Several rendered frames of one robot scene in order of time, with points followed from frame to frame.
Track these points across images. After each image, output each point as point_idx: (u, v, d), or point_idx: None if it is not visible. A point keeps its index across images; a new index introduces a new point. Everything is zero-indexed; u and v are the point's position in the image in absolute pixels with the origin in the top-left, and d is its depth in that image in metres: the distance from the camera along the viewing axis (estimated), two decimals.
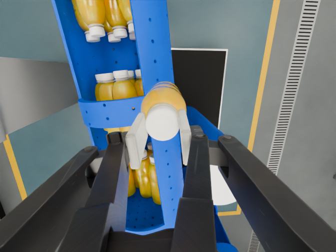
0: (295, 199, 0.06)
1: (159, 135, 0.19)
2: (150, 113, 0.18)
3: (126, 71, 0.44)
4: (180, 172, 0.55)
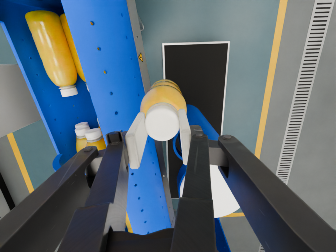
0: (295, 199, 0.06)
1: None
2: None
3: (98, 132, 0.43)
4: (162, 223, 0.54)
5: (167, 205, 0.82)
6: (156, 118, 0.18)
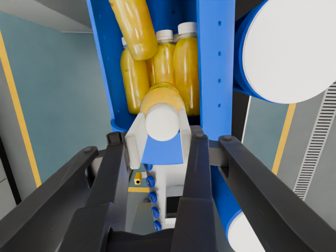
0: (295, 199, 0.06)
1: None
2: None
3: None
4: (233, 42, 0.30)
5: None
6: (156, 117, 0.18)
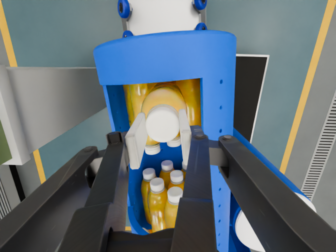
0: (295, 199, 0.06)
1: None
2: None
3: (182, 194, 0.41)
4: None
5: None
6: None
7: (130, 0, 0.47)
